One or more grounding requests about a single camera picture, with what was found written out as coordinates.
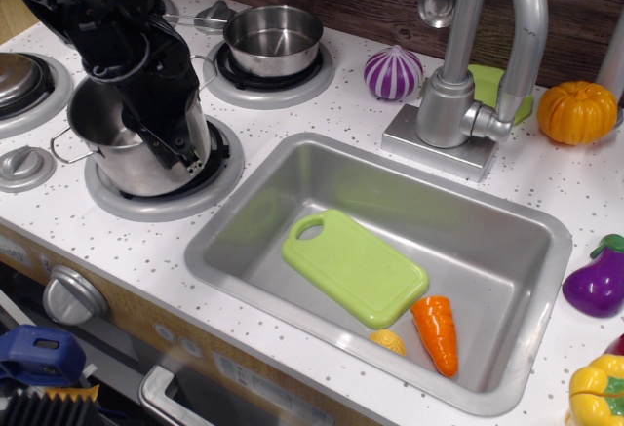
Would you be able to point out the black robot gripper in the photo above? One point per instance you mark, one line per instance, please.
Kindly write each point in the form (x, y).
(157, 85)

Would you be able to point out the large steel pot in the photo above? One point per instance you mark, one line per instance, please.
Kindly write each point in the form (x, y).
(94, 114)

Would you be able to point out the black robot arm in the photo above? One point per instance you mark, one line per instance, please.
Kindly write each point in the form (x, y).
(128, 45)

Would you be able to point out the back silver stove knob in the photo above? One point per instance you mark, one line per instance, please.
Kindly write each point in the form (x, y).
(213, 19)

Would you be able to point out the silver stove knob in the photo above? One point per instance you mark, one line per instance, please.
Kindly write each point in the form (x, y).
(213, 19)
(26, 168)

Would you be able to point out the back left stove burner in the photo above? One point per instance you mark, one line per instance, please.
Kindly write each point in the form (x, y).
(165, 8)

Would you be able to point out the small steel pot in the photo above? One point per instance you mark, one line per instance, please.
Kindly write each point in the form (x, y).
(273, 40)

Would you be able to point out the lower silver stove knob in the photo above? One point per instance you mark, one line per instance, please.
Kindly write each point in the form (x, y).
(26, 168)

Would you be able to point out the front left stove burner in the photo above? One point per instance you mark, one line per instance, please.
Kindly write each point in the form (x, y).
(34, 89)

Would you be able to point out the silver oven dial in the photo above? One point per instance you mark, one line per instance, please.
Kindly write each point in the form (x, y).
(71, 299)

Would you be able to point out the purple striped toy onion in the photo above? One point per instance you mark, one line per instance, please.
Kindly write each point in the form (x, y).
(393, 73)

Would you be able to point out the green plastic cutting board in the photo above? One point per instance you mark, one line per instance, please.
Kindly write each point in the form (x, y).
(363, 274)

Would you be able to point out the blue clamp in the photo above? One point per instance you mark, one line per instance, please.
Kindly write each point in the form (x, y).
(39, 356)

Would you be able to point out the silver toy faucet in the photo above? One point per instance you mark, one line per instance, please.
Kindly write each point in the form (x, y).
(467, 110)

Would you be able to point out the yellow toy corn piece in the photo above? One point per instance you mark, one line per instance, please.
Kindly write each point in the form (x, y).
(389, 340)

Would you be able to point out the silver toy sink basin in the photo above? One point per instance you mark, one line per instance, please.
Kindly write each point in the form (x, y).
(445, 287)

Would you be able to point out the hanging silver ladle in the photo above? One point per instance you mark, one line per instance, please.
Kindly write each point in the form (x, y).
(437, 14)

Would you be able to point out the orange toy carrot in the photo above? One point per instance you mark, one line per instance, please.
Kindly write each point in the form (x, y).
(435, 325)

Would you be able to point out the green plastic plate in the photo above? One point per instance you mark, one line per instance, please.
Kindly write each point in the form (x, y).
(487, 79)

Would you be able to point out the orange toy pumpkin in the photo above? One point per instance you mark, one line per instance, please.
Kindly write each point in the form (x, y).
(578, 112)

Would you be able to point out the purple toy eggplant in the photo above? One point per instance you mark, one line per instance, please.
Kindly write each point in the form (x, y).
(597, 288)

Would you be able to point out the yellow toy bell pepper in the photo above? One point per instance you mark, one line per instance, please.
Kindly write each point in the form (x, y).
(595, 394)

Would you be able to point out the silver oven door handle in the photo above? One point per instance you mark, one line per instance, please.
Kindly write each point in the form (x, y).
(186, 398)

